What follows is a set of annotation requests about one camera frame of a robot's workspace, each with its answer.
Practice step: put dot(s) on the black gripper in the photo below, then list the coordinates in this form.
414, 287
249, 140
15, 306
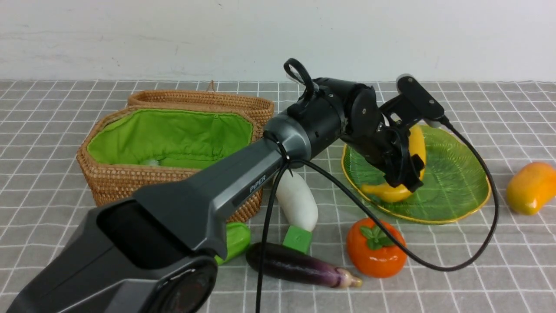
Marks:
383, 146

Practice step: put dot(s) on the yellow banana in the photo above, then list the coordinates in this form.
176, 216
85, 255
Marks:
389, 194

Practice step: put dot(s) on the orange persimmon with green leaf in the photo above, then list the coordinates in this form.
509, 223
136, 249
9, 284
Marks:
372, 252

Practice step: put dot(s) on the white radish with green leaves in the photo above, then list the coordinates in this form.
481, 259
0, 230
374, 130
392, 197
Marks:
297, 201

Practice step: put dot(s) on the yellow orange mango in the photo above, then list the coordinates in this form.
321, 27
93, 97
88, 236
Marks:
531, 188

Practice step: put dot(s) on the purple eggplant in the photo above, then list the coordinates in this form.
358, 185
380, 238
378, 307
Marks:
284, 263

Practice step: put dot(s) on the green cucumber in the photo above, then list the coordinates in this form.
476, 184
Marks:
238, 236

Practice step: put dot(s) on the green glass leaf plate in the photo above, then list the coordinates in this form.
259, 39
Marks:
454, 182

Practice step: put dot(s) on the green cube block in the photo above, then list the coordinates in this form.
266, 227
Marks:
298, 239

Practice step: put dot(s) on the grey checked tablecloth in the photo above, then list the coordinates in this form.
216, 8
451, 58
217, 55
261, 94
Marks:
44, 195

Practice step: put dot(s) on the woven wicker basket lid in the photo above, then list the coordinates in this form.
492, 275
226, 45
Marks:
259, 109

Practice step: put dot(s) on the woven wicker basket green lining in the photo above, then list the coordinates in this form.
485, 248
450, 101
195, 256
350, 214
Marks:
140, 146

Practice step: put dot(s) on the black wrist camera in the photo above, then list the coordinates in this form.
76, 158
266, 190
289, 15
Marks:
412, 105

